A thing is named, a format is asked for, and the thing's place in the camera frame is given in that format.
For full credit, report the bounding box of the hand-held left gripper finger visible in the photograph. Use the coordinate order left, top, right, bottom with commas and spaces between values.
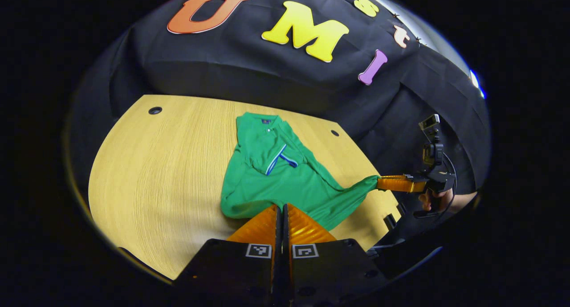
285, 204, 388, 307
174, 204, 282, 307

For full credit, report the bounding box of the green T-shirt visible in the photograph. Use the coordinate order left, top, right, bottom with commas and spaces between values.
220, 112, 380, 231

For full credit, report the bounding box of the black backdrop cloth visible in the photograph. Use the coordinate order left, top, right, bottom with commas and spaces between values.
67, 0, 490, 218

